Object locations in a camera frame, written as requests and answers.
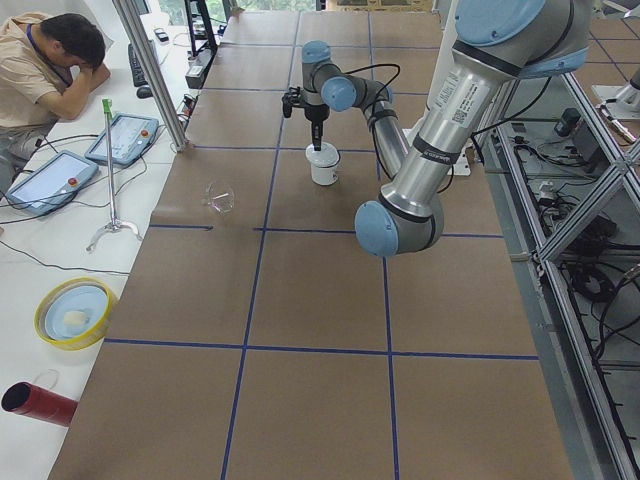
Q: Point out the near teach pendant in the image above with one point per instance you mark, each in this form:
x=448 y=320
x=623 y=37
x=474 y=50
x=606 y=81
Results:
x=53 y=184

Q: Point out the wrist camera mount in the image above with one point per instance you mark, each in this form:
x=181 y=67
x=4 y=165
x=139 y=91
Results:
x=291 y=99

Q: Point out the yellow tape roll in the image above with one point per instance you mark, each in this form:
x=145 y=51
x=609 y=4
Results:
x=75 y=314

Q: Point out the white enamel mug blue rim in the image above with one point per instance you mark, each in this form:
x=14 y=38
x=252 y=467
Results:
x=323 y=165

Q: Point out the green handled air gun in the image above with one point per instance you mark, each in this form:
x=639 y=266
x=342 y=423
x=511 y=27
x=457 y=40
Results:
x=115 y=224

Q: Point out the far teach pendant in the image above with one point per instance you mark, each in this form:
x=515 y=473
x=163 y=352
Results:
x=131 y=135

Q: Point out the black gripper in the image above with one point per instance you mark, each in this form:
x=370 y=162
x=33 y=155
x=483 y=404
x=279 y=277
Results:
x=316 y=114

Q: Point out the seated person beige shirt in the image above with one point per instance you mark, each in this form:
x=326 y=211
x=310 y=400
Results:
x=49 y=67

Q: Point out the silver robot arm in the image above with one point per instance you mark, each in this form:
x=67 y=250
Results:
x=496 y=42

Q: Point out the black computer mouse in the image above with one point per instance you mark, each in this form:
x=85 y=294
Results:
x=144 y=92

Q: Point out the red cylinder can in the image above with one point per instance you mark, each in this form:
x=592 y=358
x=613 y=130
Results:
x=35 y=402

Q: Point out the clear plastic funnel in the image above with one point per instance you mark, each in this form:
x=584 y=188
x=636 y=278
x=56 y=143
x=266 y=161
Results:
x=219 y=196

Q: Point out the black keyboard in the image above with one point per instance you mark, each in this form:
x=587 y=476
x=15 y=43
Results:
x=138 y=76

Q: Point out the teach pendant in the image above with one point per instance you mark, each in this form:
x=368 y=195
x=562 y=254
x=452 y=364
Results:
x=131 y=135
x=53 y=184

